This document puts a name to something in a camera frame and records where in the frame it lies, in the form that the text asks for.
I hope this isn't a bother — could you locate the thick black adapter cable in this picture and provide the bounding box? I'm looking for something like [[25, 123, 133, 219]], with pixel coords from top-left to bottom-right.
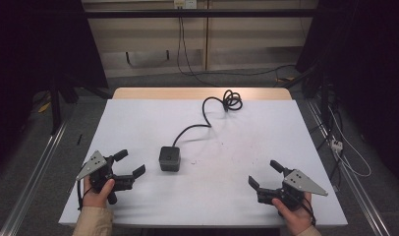
[[172, 88, 244, 148]]

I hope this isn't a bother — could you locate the person's left hand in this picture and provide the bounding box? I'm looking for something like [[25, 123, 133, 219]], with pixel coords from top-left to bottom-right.
[[83, 178, 116, 208]]

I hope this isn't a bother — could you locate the person's right hand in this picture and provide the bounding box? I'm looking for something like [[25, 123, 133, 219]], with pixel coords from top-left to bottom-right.
[[271, 193, 315, 236]]

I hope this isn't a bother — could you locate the black curtain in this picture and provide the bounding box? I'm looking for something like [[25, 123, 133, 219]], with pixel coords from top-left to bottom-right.
[[0, 0, 109, 171], [295, 0, 399, 188]]

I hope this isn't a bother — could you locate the wooden table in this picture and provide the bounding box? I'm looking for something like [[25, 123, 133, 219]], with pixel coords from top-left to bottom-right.
[[112, 87, 293, 101]]

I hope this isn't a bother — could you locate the white table mat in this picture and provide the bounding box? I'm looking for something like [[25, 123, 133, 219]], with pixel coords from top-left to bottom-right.
[[58, 98, 349, 228]]

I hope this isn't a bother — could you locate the black left gripper cord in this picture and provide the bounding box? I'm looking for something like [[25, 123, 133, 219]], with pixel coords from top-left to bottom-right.
[[76, 179, 90, 211]]

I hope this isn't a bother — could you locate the black metal stand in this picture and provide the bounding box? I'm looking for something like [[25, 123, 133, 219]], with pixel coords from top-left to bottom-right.
[[49, 73, 63, 136]]

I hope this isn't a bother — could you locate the white wall socket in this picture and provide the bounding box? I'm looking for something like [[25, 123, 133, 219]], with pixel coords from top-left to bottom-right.
[[173, 0, 199, 10]]

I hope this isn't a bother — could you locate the black gripper cord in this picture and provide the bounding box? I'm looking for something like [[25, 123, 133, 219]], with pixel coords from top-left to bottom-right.
[[295, 196, 317, 227], [76, 179, 90, 211]]

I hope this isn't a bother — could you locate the black right gripper cord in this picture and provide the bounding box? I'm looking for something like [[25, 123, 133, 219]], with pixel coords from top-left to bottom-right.
[[295, 196, 317, 227]]

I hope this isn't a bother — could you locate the thin white cable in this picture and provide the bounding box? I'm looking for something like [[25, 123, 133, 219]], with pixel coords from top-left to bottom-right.
[[327, 105, 372, 178]]

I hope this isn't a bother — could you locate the aluminium floor rail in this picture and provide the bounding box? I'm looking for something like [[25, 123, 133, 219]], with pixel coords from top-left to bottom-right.
[[0, 121, 70, 236], [306, 98, 392, 236]]

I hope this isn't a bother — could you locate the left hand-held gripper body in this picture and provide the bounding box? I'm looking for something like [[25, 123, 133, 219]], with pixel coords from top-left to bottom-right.
[[75, 149, 137, 206]]

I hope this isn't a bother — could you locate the thin black hanging cable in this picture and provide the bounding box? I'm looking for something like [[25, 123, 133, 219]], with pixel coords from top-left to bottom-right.
[[176, 6, 218, 88]]

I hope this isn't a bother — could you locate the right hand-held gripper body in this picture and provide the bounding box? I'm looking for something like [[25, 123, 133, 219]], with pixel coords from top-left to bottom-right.
[[256, 167, 329, 210]]

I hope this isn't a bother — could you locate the black cube power adapter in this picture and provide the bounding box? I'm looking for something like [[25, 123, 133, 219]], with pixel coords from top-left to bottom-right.
[[158, 146, 182, 173]]

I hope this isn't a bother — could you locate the white power plug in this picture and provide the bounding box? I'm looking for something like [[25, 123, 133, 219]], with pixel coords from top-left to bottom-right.
[[330, 139, 344, 153]]

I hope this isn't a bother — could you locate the black horizontal metal bar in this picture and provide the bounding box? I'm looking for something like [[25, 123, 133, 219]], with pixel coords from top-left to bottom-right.
[[83, 8, 319, 19]]

